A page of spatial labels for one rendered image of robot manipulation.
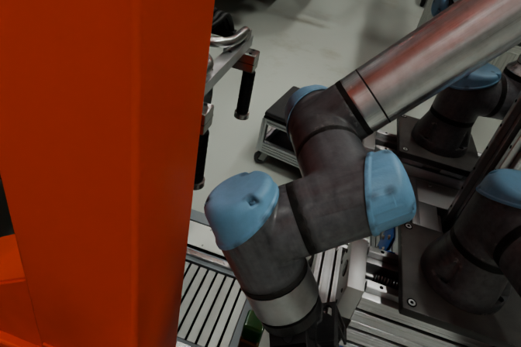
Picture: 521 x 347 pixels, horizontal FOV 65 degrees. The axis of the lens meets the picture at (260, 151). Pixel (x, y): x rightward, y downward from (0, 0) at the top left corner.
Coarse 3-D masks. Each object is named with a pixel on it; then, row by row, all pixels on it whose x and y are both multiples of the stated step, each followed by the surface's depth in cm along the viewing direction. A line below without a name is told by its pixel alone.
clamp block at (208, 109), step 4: (204, 104) 83; (208, 104) 83; (204, 108) 82; (208, 108) 82; (212, 108) 83; (204, 112) 81; (208, 112) 81; (212, 112) 84; (204, 116) 80; (208, 116) 82; (204, 120) 81; (208, 120) 83; (204, 124) 81; (208, 124) 83; (200, 128) 82; (204, 128) 82; (208, 128) 84; (200, 132) 82; (204, 132) 83
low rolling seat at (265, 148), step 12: (288, 96) 226; (276, 108) 213; (264, 120) 212; (276, 120) 209; (264, 132) 215; (276, 132) 238; (264, 144) 219; (276, 144) 229; (288, 144) 231; (264, 156) 226; (276, 156) 219; (288, 156) 216
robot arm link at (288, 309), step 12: (312, 276) 44; (300, 288) 41; (312, 288) 43; (252, 300) 42; (264, 300) 47; (276, 300) 40; (288, 300) 41; (300, 300) 41; (312, 300) 43; (264, 312) 42; (276, 312) 41; (288, 312) 41; (300, 312) 42; (276, 324) 42; (288, 324) 42
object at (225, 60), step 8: (248, 40) 108; (232, 48) 101; (240, 48) 102; (248, 48) 110; (224, 56) 97; (232, 56) 97; (240, 56) 104; (216, 64) 92; (224, 64) 93; (232, 64) 99; (216, 72) 89; (224, 72) 95; (208, 80) 85; (216, 80) 90; (208, 88) 86
